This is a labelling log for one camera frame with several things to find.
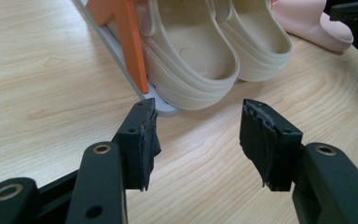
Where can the grey shoe rack orange posts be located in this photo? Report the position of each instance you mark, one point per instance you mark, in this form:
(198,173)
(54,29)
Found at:
(130,46)

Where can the cream clog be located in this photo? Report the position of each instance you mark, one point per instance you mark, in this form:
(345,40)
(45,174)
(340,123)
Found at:
(192,56)
(261,37)

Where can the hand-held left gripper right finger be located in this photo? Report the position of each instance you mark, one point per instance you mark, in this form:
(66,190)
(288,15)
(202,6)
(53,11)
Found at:
(323,186)

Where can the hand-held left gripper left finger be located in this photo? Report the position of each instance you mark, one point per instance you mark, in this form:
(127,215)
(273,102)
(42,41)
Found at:
(98,186)

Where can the pink slipper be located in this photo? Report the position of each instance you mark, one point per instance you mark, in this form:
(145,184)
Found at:
(317,25)

